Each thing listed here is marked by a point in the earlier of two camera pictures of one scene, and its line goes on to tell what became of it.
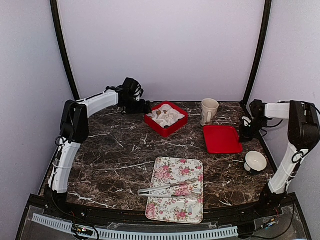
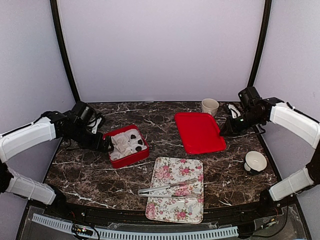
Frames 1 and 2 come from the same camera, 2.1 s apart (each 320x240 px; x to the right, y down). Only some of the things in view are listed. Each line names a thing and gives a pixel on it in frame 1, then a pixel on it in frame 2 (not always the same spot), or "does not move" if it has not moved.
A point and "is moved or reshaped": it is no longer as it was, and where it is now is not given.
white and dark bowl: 255,162 does not move
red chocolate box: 166,119 → 130,146
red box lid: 222,139 is moved or reshaped
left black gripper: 141,110 → 96,145
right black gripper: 244,137 → 232,130
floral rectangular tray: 168,170 does not move
